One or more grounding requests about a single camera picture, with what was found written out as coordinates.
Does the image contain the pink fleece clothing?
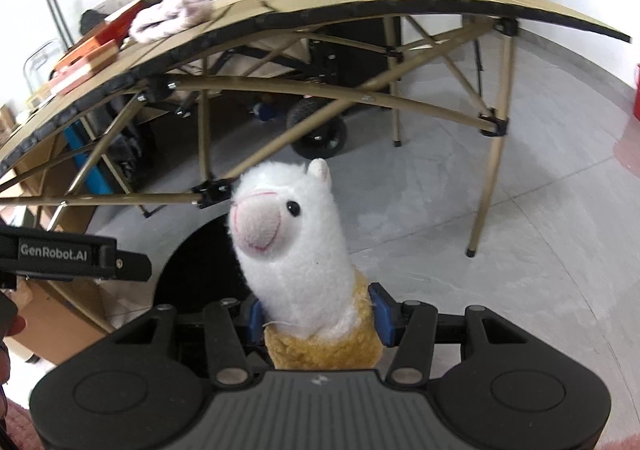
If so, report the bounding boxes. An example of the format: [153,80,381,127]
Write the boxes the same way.
[0,395,39,450]

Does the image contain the white and yellow alpaca plush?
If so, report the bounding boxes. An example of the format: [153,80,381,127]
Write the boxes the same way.
[229,157,386,371]

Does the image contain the pink and cream sponge block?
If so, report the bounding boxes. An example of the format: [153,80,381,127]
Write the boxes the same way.
[47,55,119,97]

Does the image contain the round black bin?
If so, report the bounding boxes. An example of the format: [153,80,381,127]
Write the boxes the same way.
[152,216,261,326]

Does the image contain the white metal tube rack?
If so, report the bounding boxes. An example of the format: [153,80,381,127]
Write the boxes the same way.
[24,37,66,91]

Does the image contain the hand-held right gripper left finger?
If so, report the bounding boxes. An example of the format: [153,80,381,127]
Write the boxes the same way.
[112,299,266,387]

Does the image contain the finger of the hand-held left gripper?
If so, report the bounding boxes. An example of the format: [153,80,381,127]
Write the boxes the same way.
[118,252,152,283]

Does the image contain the blue panel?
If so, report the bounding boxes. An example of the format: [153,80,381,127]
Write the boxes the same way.
[62,122,114,196]

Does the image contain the small blue toy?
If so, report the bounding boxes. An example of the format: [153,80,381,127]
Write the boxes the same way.
[252,100,276,124]

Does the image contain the folded purple towel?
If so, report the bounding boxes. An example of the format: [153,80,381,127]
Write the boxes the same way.
[129,0,213,44]

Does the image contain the brown cardboard box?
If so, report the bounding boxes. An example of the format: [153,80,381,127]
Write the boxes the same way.
[0,202,118,366]

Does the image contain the red plastic object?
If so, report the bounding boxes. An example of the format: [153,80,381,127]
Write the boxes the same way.
[614,61,640,176]

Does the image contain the long orange red box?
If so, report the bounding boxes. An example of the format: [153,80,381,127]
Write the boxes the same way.
[52,0,151,77]

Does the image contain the person's left hand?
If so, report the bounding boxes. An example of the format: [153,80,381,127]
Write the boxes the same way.
[0,315,27,387]

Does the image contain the dark hanging clothes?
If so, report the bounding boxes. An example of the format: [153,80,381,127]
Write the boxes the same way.
[107,124,147,182]

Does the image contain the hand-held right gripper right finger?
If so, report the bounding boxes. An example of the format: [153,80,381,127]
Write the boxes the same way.
[369,282,531,387]

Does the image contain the black cap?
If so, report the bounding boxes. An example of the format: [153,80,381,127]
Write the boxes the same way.
[80,9,109,39]

